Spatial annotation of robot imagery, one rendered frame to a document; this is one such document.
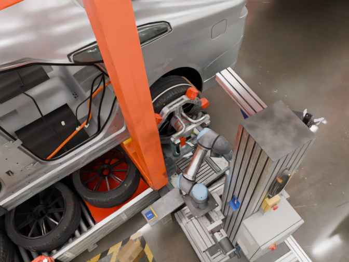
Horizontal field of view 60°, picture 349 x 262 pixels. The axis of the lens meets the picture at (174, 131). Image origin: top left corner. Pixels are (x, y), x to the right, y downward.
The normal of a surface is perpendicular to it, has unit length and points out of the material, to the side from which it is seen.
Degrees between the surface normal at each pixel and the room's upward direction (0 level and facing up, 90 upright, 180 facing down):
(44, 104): 50
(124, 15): 90
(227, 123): 0
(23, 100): 0
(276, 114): 0
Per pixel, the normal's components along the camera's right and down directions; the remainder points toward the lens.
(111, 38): 0.58, 0.66
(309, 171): -0.07, -0.54
